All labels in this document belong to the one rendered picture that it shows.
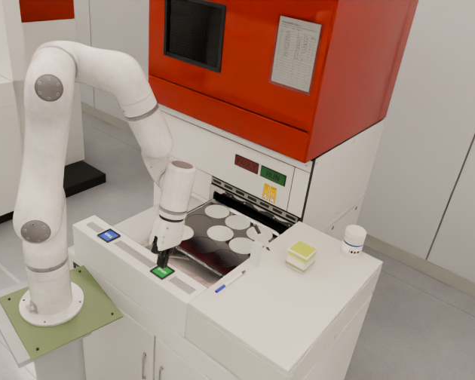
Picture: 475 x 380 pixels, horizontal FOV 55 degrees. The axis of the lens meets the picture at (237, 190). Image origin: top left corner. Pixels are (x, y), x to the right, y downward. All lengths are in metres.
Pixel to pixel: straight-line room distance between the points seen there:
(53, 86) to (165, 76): 0.95
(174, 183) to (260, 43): 0.61
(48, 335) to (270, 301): 0.66
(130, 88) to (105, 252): 0.65
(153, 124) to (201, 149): 0.82
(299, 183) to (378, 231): 1.77
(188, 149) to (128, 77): 0.95
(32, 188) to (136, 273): 0.44
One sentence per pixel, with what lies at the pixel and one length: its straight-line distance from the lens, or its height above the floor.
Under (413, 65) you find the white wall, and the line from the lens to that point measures 3.03.
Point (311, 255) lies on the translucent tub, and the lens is 1.50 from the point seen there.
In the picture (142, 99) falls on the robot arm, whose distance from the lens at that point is 1.15.
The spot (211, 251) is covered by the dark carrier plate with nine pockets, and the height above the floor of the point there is 0.90.
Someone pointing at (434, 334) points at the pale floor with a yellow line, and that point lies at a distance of 3.01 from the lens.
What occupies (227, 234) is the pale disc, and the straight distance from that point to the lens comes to 1.75.
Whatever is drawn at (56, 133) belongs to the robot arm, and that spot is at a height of 1.44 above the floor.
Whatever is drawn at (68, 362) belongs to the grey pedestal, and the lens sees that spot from 1.69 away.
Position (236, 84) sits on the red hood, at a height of 1.42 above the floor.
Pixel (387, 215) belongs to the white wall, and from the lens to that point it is 3.35.
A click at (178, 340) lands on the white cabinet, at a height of 0.79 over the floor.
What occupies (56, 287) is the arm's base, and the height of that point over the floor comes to 0.94.
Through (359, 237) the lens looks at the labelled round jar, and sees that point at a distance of 1.60.
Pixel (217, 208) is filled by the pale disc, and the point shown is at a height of 0.90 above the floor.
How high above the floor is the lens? 1.91
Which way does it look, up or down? 30 degrees down
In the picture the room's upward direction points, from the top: 7 degrees clockwise
